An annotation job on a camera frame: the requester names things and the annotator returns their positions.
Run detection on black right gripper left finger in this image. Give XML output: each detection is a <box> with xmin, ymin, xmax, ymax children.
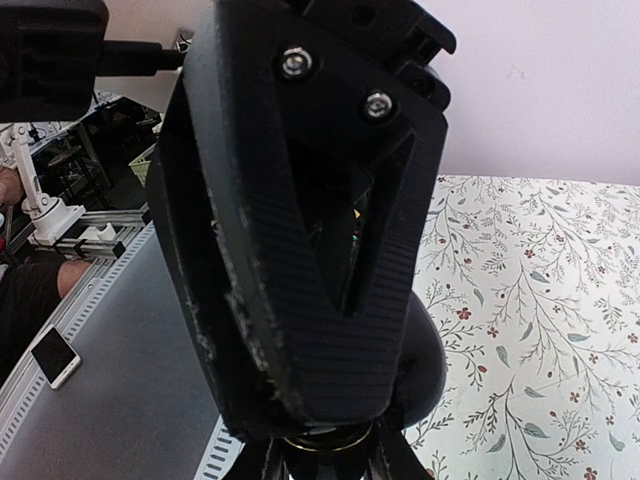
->
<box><xmin>232</xmin><ymin>440</ymin><xmax>285</xmax><ymax>480</ymax></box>

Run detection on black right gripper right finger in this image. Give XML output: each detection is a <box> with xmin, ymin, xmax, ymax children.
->
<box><xmin>367</xmin><ymin>416</ymin><xmax>434</xmax><ymax>480</ymax></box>

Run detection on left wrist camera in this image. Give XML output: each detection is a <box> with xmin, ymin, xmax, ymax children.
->
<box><xmin>1</xmin><ymin>1</ymin><xmax>185</xmax><ymax>123</ymax></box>

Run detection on black earbuds charging case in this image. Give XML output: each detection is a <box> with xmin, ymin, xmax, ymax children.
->
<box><xmin>284</xmin><ymin>293</ymin><xmax>446</xmax><ymax>479</ymax></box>

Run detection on yellow green plastic basket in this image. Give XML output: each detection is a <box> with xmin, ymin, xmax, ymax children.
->
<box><xmin>129</xmin><ymin>145</ymin><xmax>155</xmax><ymax>186</ymax></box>

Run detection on seated person in background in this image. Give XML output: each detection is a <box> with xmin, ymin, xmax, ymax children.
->
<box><xmin>0</xmin><ymin>167</ymin><xmax>94</xmax><ymax>376</ymax></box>

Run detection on floral patterned table mat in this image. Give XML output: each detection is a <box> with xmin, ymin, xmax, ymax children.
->
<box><xmin>405</xmin><ymin>176</ymin><xmax>639</xmax><ymax>479</ymax></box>

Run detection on white smartphone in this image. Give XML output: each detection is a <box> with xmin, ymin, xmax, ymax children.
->
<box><xmin>29</xmin><ymin>325</ymin><xmax>82</xmax><ymax>390</ymax></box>

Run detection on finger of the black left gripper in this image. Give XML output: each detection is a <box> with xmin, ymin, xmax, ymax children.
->
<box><xmin>183</xmin><ymin>1</ymin><xmax>456</xmax><ymax>425</ymax></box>
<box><xmin>147</xmin><ymin>75</ymin><xmax>310</xmax><ymax>440</ymax></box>

